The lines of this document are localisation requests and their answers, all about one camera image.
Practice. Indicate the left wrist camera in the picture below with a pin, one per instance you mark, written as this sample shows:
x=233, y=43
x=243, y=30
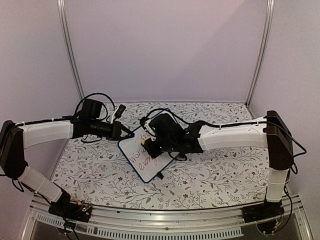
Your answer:
x=117, y=113

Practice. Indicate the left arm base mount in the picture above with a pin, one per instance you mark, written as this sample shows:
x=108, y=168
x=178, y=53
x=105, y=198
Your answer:
x=65, y=208

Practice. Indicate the right metal frame post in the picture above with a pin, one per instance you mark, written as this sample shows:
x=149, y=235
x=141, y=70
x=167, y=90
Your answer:
x=270, y=4

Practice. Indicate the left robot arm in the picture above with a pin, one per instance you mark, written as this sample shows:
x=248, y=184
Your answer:
x=15, y=138

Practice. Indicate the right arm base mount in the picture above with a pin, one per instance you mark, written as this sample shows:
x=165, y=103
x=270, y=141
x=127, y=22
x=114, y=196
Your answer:
x=262, y=211

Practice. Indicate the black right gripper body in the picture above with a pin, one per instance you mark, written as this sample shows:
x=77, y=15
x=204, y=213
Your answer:
x=153, y=152

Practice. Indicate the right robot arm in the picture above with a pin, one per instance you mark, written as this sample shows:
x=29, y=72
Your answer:
x=270, y=132

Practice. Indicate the left metal frame post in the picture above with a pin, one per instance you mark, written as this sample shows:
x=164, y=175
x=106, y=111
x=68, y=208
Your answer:
x=61, y=7

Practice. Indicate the aluminium front rail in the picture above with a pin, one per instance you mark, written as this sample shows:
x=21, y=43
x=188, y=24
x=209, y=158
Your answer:
x=110, y=223

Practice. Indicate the blue framed whiteboard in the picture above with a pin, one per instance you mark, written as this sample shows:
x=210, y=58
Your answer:
x=142, y=163

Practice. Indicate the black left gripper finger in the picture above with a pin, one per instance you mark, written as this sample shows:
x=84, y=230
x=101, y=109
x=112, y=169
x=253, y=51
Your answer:
x=126, y=130
x=128, y=136

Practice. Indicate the floral tablecloth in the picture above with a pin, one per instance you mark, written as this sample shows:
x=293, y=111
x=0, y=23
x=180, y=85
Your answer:
x=98, y=173

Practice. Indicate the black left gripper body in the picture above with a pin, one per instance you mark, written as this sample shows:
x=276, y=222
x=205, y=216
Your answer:
x=116, y=125

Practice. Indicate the metal frame post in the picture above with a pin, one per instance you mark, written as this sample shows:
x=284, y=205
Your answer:
x=61, y=7
x=270, y=4

